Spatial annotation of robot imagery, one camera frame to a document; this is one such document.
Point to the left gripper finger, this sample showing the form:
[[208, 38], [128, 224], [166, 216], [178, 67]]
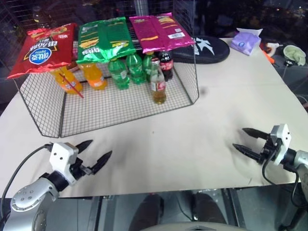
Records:
[[84, 145], [103, 161]]

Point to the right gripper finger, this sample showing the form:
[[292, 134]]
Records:
[[255, 133], [247, 151]]

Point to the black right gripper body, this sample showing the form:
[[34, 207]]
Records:
[[267, 151]]

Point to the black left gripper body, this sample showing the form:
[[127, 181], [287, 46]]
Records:
[[80, 171]]

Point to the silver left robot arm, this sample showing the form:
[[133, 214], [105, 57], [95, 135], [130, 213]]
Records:
[[31, 192]]

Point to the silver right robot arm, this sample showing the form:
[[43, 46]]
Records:
[[299, 160]]

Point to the orange soda plastic bottle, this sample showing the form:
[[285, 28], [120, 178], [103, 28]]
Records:
[[68, 84], [96, 79]]

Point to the green soda plastic bottle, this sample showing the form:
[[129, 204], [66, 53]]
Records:
[[147, 66], [136, 69], [119, 75]]

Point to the capped glass bottle yellow drink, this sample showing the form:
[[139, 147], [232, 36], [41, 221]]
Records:
[[158, 89]]

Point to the dark cola plastic bottle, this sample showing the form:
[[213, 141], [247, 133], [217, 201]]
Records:
[[167, 65]]

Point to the thin red stick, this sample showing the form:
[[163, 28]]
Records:
[[77, 90]]

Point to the orange tool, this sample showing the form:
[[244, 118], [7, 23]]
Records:
[[269, 57]]

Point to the green cloth glove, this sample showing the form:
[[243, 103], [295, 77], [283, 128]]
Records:
[[294, 54]]

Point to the white glue gun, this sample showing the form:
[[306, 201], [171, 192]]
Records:
[[272, 45]]

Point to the purple tissue pack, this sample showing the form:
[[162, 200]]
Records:
[[245, 42]]

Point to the crumpled green chip bag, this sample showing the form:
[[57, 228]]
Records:
[[90, 51]]

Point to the black oval pad white logo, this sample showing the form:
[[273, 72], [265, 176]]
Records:
[[209, 51]]

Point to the red chip bag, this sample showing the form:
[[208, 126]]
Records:
[[43, 53]]

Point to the flat green chip bag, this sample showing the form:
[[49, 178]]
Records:
[[115, 36]]

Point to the magenta chip bag with barcode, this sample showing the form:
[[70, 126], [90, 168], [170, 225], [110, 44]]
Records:
[[173, 31]]

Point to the stack of clear cups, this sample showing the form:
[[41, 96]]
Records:
[[141, 6]]

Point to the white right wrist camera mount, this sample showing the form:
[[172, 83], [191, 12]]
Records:
[[280, 137]]

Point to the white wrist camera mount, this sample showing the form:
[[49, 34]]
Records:
[[280, 137], [61, 154]]

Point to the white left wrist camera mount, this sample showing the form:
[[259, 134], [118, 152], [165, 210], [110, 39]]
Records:
[[61, 154]]

